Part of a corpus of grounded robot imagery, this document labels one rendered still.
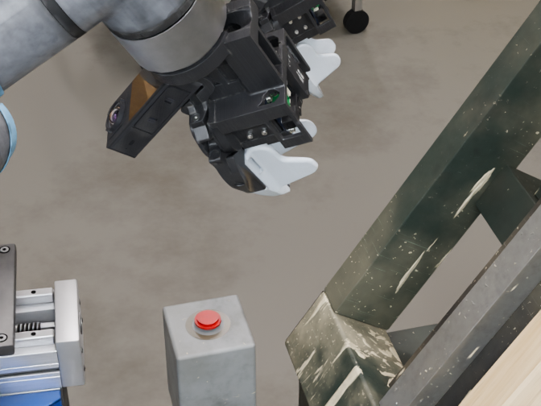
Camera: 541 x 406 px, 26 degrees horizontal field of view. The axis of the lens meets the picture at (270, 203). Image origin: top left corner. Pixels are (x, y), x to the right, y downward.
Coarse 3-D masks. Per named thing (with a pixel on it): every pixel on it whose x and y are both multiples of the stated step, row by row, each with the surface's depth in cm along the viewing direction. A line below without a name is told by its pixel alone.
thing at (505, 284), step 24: (528, 240) 152; (504, 264) 154; (528, 264) 151; (480, 288) 157; (504, 288) 153; (528, 288) 154; (456, 312) 159; (480, 312) 155; (504, 312) 155; (456, 336) 158; (480, 336) 157; (432, 360) 160; (456, 360) 159; (408, 384) 163; (432, 384) 160
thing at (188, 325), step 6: (198, 312) 178; (192, 318) 177; (222, 318) 177; (228, 318) 177; (186, 324) 176; (228, 324) 176; (192, 330) 175; (222, 330) 175; (228, 330) 175; (192, 336) 174; (198, 336) 174; (204, 336) 174; (210, 336) 174; (216, 336) 174
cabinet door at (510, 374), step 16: (528, 336) 150; (512, 352) 151; (528, 352) 149; (496, 368) 153; (512, 368) 150; (528, 368) 148; (480, 384) 154; (496, 384) 152; (512, 384) 149; (528, 384) 147; (464, 400) 156; (480, 400) 153; (496, 400) 151; (512, 400) 149; (528, 400) 147
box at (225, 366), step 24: (168, 312) 178; (192, 312) 178; (240, 312) 178; (168, 336) 176; (240, 336) 174; (168, 360) 182; (192, 360) 171; (216, 360) 172; (240, 360) 174; (168, 384) 188; (192, 384) 174; (216, 384) 175; (240, 384) 177
